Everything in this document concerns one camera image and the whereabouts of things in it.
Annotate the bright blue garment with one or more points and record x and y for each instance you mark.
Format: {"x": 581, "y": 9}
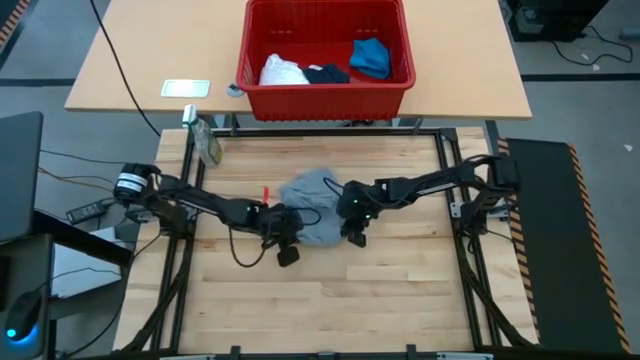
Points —
{"x": 371, "y": 57}

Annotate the beige wooden desk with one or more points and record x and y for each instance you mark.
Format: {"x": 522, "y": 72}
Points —
{"x": 475, "y": 60}

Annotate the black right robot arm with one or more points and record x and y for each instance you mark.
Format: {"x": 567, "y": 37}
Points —
{"x": 440, "y": 180}

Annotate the black metal table frame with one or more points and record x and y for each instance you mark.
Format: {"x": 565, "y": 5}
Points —
{"x": 181, "y": 300}

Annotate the red plastic laundry basket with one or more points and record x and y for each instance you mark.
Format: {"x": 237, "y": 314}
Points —
{"x": 325, "y": 102}

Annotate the white flat phone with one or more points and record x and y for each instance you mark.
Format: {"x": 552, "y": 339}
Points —
{"x": 185, "y": 88}

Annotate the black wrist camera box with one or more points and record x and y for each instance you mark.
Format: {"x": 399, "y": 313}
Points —
{"x": 288, "y": 256}
{"x": 356, "y": 237}

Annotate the dark laptop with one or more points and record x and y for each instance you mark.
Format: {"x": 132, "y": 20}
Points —
{"x": 20, "y": 175}

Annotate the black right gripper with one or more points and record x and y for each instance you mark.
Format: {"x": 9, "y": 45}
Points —
{"x": 365, "y": 200}

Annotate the black computer mouse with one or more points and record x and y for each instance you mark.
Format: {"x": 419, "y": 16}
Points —
{"x": 22, "y": 315}

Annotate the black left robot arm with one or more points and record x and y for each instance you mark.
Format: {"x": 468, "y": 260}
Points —
{"x": 200, "y": 200}

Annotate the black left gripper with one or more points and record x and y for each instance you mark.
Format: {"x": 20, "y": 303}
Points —
{"x": 277, "y": 225}

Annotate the white garment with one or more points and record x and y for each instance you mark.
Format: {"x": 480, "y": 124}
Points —
{"x": 282, "y": 72}

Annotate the black equipment cart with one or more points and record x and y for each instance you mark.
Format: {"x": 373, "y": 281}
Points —
{"x": 555, "y": 17}

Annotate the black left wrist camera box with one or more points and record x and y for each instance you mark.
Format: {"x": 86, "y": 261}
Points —
{"x": 288, "y": 256}

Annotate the navy garment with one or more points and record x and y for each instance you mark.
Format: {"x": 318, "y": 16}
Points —
{"x": 325, "y": 74}

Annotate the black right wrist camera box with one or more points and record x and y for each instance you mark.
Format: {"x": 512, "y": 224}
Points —
{"x": 356, "y": 237}

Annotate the black hazard-striped floor mat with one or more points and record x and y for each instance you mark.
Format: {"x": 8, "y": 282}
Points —
{"x": 550, "y": 250}
{"x": 12, "y": 22}

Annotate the black power adapter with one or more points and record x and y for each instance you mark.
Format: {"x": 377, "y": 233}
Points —
{"x": 87, "y": 211}

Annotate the grey garment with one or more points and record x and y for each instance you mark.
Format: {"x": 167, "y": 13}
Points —
{"x": 312, "y": 200}

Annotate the black side desk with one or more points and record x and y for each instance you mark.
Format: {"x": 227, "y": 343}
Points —
{"x": 30, "y": 270}

